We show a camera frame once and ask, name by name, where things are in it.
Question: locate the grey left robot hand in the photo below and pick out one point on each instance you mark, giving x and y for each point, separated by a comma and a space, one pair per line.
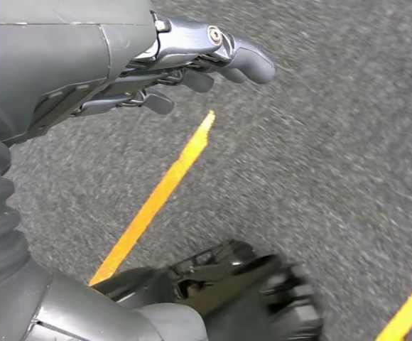
49, 52

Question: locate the yellow floor tape outline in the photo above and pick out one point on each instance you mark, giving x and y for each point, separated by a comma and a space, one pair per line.
156, 197

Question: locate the black robot foot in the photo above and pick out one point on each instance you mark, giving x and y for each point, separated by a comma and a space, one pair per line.
245, 292

